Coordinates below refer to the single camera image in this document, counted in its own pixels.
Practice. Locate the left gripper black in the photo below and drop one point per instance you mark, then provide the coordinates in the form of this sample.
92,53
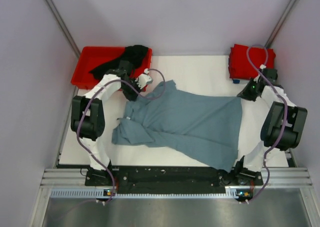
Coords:
131,97

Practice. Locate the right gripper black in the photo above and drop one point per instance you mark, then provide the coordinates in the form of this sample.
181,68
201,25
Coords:
244,93

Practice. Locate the blue grey t shirt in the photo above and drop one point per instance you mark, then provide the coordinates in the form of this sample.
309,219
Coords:
204,128

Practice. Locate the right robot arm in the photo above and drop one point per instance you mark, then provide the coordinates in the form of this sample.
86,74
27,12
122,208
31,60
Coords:
283,125

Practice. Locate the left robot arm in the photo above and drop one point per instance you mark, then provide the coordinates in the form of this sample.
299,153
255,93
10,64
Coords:
87,111

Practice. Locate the red plastic bin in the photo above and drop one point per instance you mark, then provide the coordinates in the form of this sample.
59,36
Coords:
93,56

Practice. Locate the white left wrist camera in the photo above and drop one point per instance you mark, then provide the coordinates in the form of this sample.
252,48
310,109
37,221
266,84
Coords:
144,79

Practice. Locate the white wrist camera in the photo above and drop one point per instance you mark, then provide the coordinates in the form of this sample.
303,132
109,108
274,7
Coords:
269,76
144,79

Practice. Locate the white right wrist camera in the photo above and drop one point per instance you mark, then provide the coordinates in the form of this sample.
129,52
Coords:
269,76

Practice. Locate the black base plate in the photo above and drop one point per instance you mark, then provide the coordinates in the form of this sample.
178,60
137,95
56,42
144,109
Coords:
170,180

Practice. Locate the aluminium frame rail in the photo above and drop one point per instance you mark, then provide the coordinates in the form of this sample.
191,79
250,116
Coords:
282,177

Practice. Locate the grey slotted cable duct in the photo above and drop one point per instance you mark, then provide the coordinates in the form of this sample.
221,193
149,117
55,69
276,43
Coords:
93,193

